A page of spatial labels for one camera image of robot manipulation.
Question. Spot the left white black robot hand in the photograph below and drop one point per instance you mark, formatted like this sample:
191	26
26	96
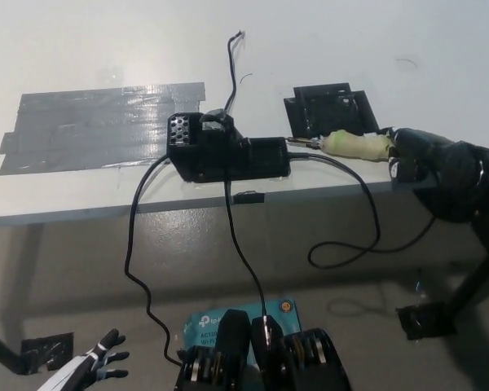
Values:
81	366

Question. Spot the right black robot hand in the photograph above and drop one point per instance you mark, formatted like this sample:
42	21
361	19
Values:
440	159

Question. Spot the tape-wrapped soldering iron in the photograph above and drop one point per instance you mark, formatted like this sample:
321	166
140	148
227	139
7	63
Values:
350	146

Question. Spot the black robot torso blocks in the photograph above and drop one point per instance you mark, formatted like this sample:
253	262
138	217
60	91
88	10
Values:
271	358

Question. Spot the black soldering station base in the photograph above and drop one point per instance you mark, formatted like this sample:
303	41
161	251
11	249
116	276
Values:
232	159

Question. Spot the grey table leg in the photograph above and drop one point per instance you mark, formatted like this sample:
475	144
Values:
26	260

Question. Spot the black tape square patch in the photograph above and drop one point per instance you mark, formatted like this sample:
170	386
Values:
330	108

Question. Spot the small black tape strip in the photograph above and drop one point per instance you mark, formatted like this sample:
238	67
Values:
248	198

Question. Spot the teal router box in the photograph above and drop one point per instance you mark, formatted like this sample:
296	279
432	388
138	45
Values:
283	315

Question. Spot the grey duct tape patch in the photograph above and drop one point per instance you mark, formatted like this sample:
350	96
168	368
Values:
89	130

